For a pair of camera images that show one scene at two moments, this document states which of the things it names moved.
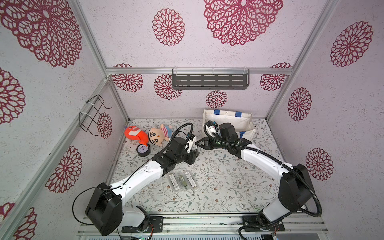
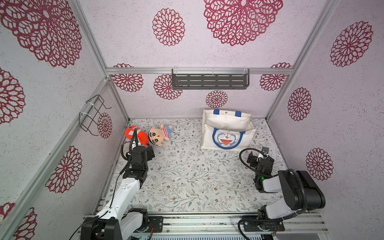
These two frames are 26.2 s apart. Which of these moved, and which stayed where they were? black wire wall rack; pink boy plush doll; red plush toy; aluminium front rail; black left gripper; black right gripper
Moved: black right gripper; black left gripper
Stayed: aluminium front rail; pink boy plush doll; red plush toy; black wire wall rack
